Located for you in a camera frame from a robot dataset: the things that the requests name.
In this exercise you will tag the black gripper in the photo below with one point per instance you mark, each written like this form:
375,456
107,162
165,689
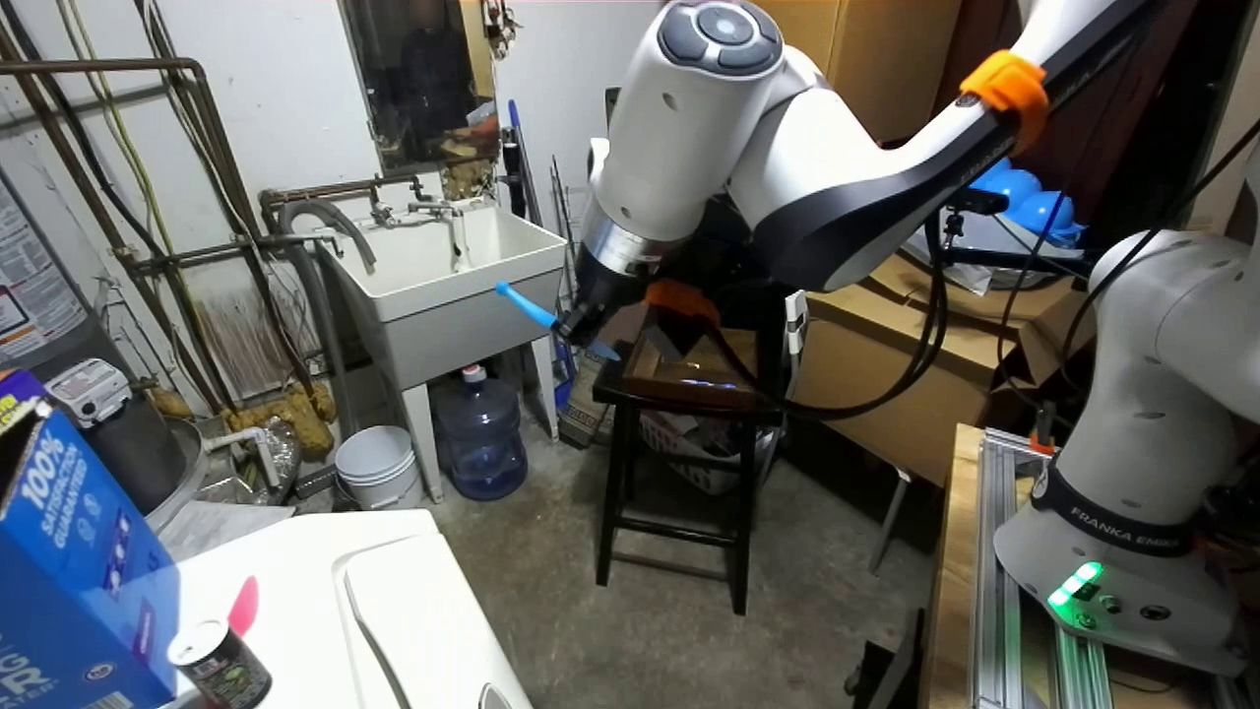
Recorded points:
599,296

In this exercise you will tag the blue plastic knife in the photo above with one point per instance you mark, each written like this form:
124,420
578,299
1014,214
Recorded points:
528,309

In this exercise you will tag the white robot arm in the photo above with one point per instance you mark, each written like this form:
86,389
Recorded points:
720,105

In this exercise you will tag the dark wooden cutlery tray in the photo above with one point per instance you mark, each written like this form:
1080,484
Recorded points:
681,357

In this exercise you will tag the black metal stool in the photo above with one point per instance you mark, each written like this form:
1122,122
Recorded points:
682,468

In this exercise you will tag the blue water jug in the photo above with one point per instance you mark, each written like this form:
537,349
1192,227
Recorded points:
478,431

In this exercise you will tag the white utility sink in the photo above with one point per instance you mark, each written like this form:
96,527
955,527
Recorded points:
431,303

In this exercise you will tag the white plastic bucket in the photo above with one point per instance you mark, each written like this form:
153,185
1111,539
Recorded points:
379,467

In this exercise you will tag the metal faucet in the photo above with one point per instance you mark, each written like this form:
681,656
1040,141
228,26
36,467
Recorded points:
355,211

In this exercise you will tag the white washing machine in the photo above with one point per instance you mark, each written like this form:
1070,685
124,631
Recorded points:
354,610

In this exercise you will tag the pink plastic spoon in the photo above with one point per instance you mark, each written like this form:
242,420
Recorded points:
246,609

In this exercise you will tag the small dark can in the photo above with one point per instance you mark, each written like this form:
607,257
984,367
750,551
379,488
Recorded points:
219,664

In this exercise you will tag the blue cardboard box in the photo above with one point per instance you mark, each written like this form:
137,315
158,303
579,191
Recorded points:
87,593

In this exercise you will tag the orange cable clip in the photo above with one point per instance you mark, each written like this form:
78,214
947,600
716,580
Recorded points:
1010,82

